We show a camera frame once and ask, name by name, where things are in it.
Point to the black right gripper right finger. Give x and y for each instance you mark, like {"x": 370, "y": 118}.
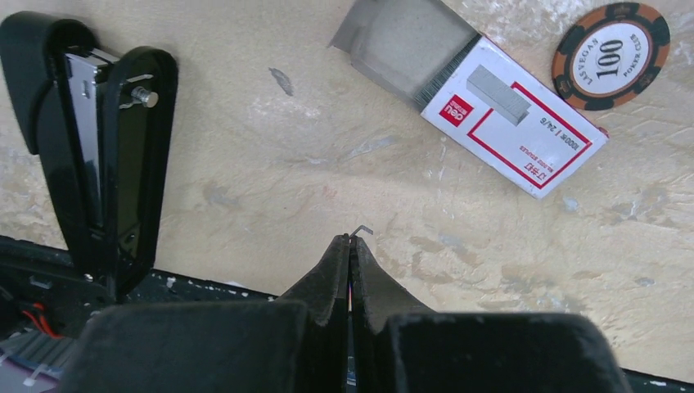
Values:
{"x": 401, "y": 345}

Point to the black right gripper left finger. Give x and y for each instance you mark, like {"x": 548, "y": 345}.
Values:
{"x": 296, "y": 343}

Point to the bent metal staple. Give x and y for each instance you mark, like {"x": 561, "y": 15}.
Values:
{"x": 361, "y": 229}

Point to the red staple box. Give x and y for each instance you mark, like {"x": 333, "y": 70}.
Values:
{"x": 466, "y": 86}

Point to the black stapler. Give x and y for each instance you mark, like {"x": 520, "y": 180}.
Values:
{"x": 101, "y": 126}

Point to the brown poker chip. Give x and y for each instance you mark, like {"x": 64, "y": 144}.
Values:
{"x": 611, "y": 55}

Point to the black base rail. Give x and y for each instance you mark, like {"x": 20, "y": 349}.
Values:
{"x": 46, "y": 302}

